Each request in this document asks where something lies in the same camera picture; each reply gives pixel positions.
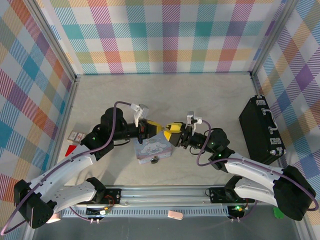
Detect pastel cartoon pouch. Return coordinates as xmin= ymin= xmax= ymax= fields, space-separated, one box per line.
xmin=133 ymin=131 xmax=173 ymax=166

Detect flat red card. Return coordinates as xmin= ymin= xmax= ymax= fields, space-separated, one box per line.
xmin=65 ymin=144 xmax=79 ymax=158

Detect black hard briefcase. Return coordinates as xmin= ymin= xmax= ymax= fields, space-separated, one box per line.
xmin=238 ymin=94 xmax=288 ymax=165

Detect pink oval tag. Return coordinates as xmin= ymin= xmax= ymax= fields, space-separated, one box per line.
xmin=46 ymin=213 xmax=62 ymax=224
xmin=167 ymin=210 xmax=185 ymax=221

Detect small black circuit board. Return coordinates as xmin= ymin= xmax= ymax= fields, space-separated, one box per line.
xmin=227 ymin=204 xmax=248 ymax=217
xmin=86 ymin=206 xmax=113 ymax=217

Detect small green block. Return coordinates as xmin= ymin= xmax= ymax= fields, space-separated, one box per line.
xmin=272 ymin=207 xmax=285 ymax=220

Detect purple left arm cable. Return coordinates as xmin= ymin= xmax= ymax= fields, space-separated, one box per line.
xmin=0 ymin=100 xmax=137 ymax=235

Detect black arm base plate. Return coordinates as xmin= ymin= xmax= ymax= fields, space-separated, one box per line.
xmin=209 ymin=186 xmax=255 ymax=204
xmin=96 ymin=188 xmax=123 ymax=205

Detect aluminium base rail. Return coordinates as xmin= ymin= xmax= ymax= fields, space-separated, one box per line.
xmin=59 ymin=184 xmax=276 ymax=208

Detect grey slotted cable duct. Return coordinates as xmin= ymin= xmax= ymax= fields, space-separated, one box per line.
xmin=61 ymin=208 xmax=231 ymax=218

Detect aluminium frame post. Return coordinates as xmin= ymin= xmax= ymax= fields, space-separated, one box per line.
xmin=248 ymin=0 xmax=301 ymax=78
xmin=23 ymin=0 xmax=81 ymax=85

